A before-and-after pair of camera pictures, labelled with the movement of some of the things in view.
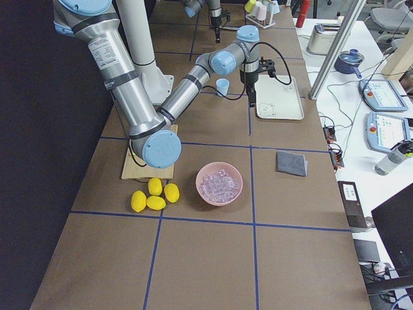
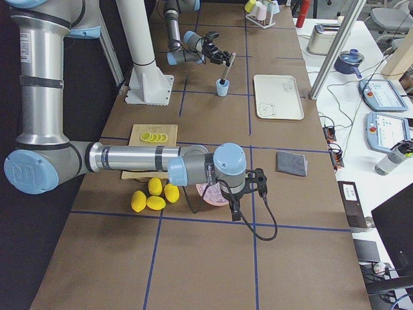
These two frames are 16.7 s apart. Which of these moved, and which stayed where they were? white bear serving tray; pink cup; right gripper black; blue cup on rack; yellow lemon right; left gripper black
Moved: left gripper black; right gripper black
Stayed: pink cup; blue cup on rack; yellow lemon right; white bear serving tray
